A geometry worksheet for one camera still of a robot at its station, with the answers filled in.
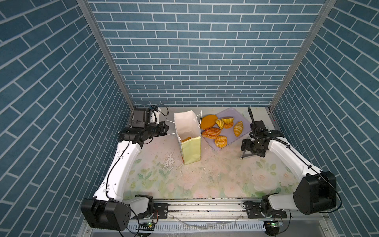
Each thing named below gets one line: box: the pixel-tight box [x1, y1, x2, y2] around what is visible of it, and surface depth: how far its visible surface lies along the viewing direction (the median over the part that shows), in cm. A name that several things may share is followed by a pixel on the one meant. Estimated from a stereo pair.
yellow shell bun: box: [215, 118, 225, 130], surface depth 104 cm
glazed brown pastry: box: [201, 127, 222, 140], surface depth 103 cm
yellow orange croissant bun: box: [221, 116, 234, 129], surface depth 107 cm
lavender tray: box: [201, 107, 253, 152], surface depth 107 cm
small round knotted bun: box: [214, 135, 228, 149], surface depth 98 cm
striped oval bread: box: [233, 120, 244, 137], surface depth 105 cm
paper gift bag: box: [173, 109, 201, 165], surface depth 85 cm
